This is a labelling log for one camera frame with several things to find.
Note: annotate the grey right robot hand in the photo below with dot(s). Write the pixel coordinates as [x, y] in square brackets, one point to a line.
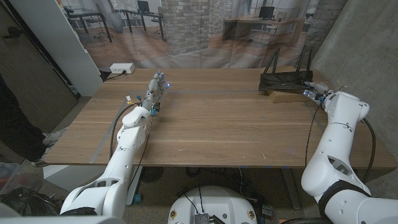
[320, 91]

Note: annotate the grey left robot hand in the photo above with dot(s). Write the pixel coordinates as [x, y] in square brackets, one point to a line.
[154, 91]

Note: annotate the black router with antennas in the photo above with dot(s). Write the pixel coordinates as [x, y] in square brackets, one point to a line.
[284, 81]

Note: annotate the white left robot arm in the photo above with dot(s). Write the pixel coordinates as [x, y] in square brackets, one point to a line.
[124, 149]

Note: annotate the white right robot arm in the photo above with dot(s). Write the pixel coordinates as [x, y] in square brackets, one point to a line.
[335, 146]

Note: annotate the flat cardboard packing box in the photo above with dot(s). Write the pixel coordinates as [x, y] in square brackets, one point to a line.
[286, 97]

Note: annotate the white power strip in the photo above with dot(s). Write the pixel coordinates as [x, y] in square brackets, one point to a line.
[122, 68]

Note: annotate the printed office backdrop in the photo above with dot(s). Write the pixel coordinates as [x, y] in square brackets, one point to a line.
[186, 31]

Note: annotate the grey metal table leg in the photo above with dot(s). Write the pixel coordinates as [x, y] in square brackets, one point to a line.
[290, 186]
[134, 183]

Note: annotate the white partition panel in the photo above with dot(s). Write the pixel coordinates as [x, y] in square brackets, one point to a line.
[62, 40]

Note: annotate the white flat board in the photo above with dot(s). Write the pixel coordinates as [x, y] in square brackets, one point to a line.
[71, 177]

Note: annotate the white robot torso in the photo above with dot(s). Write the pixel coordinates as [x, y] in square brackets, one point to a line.
[214, 202]

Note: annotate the dark wooden door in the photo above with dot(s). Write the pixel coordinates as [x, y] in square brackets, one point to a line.
[25, 77]

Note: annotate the clear plastic container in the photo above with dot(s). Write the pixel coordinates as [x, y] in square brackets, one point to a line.
[12, 177]

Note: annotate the black bag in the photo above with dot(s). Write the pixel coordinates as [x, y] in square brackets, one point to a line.
[28, 202]

